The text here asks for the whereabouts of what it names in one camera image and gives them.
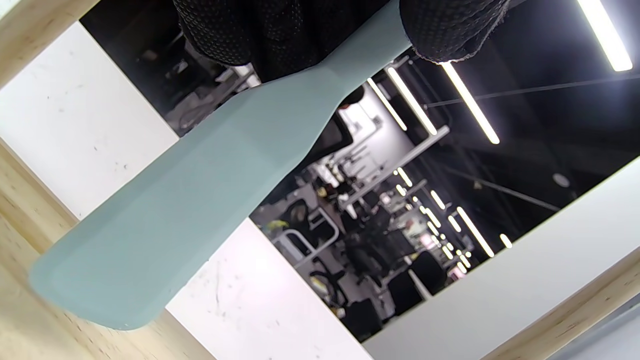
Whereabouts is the teal dessert spatula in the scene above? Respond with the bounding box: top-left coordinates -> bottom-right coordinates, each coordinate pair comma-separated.
29,0 -> 413,331

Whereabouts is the person's left hand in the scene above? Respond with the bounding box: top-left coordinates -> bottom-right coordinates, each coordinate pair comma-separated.
172,0 -> 511,84

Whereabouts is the white rolling cart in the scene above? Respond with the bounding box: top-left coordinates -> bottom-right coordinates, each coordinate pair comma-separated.
272,207 -> 341,271

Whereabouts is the row of ceiling light strips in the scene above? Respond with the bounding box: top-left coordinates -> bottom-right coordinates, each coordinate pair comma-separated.
367,0 -> 633,276

